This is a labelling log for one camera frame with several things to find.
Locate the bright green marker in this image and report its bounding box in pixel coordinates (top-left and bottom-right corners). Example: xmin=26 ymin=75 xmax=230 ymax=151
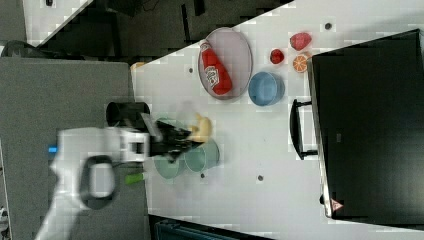
xmin=125 ymin=173 xmax=146 ymax=185

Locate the red ketchup bottle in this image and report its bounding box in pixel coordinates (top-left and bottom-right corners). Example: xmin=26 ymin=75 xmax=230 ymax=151
xmin=200 ymin=40 xmax=233 ymax=95

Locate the large pink strawberry toy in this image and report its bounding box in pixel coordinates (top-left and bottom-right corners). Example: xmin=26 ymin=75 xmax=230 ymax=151
xmin=290 ymin=32 xmax=312 ymax=51

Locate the green perforated colander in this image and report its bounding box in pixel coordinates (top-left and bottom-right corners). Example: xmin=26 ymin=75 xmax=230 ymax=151
xmin=153 ymin=117 xmax=186 ymax=180

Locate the yellow peeled banana toy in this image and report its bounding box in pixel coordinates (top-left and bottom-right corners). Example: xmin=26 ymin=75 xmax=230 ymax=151
xmin=188 ymin=113 xmax=212 ymax=143

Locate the grey round plate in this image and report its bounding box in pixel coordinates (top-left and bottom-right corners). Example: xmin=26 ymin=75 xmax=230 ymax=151
xmin=198 ymin=27 xmax=253 ymax=100

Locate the green cup with handle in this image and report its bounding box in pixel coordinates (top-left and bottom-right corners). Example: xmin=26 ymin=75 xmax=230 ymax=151
xmin=185 ymin=139 xmax=220 ymax=173

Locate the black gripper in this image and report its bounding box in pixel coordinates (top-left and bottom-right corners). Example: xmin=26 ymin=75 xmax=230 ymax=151
xmin=141 ymin=113 xmax=201 ymax=162

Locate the orange slice toy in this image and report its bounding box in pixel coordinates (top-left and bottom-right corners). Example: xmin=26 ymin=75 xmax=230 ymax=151
xmin=292 ymin=54 xmax=308 ymax=73

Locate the small red strawberry toy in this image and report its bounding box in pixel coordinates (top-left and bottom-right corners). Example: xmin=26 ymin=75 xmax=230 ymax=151
xmin=270 ymin=49 xmax=285 ymax=64

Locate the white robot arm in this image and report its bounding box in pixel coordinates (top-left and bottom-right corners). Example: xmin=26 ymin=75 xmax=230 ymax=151
xmin=34 ymin=112 xmax=212 ymax=240

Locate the grey padded panel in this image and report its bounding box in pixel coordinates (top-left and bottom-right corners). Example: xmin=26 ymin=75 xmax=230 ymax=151
xmin=0 ymin=57 xmax=147 ymax=240

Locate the large black cylinder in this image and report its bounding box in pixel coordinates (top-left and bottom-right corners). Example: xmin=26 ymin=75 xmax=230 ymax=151
xmin=106 ymin=102 xmax=150 ymax=129

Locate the blue round bowl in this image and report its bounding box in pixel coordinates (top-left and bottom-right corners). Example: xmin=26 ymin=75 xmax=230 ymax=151
xmin=248 ymin=71 xmax=285 ymax=107

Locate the black steel toaster oven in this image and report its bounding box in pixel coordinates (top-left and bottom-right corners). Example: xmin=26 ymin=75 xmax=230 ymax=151
xmin=290 ymin=29 xmax=424 ymax=230

